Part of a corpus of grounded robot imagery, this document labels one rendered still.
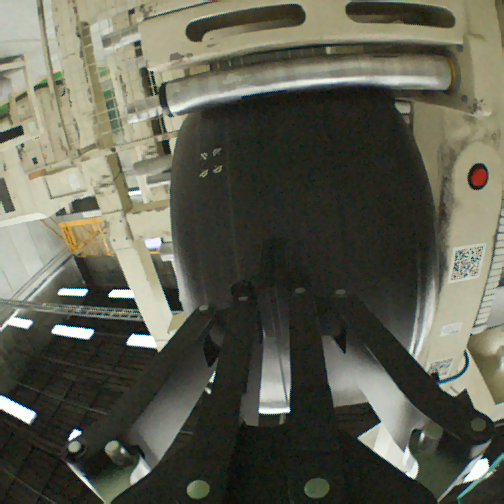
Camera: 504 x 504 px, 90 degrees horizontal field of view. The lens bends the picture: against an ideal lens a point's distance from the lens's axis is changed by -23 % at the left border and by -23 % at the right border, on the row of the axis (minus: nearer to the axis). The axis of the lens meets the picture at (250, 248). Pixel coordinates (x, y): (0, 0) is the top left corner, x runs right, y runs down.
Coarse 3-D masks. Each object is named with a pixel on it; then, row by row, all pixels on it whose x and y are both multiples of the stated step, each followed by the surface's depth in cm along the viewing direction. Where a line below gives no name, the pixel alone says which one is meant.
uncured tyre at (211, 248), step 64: (192, 128) 35; (256, 128) 32; (320, 128) 31; (384, 128) 30; (192, 192) 32; (256, 192) 30; (384, 192) 28; (192, 256) 32; (256, 256) 30; (320, 256) 29; (384, 256) 28; (384, 320) 30
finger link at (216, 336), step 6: (246, 276) 19; (252, 276) 19; (258, 306) 15; (222, 312) 15; (228, 312) 15; (258, 312) 15; (222, 318) 15; (258, 318) 15; (216, 324) 14; (222, 324) 15; (258, 324) 15; (210, 330) 14; (216, 330) 15; (222, 330) 15; (258, 330) 15; (210, 336) 15; (216, 336) 15; (222, 336) 15; (204, 342) 15; (210, 342) 15; (216, 342) 15; (210, 348) 15; (216, 348) 15
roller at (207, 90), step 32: (256, 64) 31; (288, 64) 30; (320, 64) 30; (352, 64) 29; (384, 64) 29; (416, 64) 28; (448, 64) 28; (160, 96) 32; (192, 96) 32; (224, 96) 32; (256, 96) 32; (288, 96) 33
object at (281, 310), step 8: (280, 240) 21; (280, 248) 20; (280, 256) 19; (272, 264) 18; (280, 264) 18; (272, 272) 17; (280, 272) 17; (272, 280) 16; (280, 280) 16; (272, 288) 15; (280, 288) 15; (280, 296) 15; (280, 304) 16; (280, 312) 16; (280, 320) 16; (280, 328) 16; (288, 328) 16
